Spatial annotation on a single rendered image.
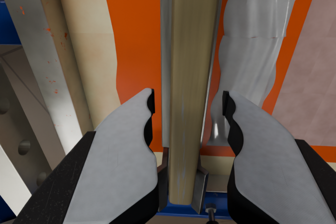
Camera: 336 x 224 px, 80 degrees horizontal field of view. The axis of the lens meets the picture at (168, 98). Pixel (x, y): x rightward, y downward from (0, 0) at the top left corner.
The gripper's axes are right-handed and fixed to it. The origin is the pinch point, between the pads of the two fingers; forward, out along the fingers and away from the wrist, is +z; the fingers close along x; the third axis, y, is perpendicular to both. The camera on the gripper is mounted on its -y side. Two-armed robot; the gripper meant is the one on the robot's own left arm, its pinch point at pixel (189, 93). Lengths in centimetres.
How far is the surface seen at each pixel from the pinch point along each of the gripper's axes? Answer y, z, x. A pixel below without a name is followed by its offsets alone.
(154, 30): -0.1, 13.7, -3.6
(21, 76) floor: 57, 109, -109
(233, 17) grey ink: -1.8, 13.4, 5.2
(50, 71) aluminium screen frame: 3.8, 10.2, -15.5
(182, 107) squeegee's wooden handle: 3.4, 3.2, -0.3
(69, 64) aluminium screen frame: 3.6, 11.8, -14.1
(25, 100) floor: 77, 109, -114
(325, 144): 16.9, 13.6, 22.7
